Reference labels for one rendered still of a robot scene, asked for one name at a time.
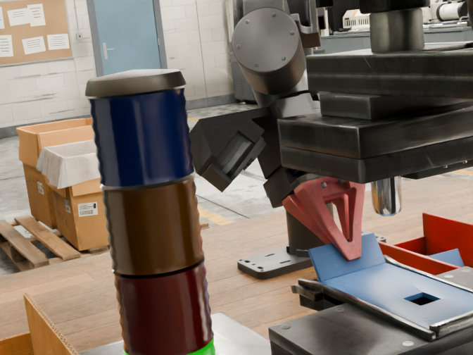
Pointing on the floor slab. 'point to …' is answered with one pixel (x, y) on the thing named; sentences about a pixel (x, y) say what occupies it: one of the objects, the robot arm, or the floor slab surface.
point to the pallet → (30, 260)
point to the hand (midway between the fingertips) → (348, 251)
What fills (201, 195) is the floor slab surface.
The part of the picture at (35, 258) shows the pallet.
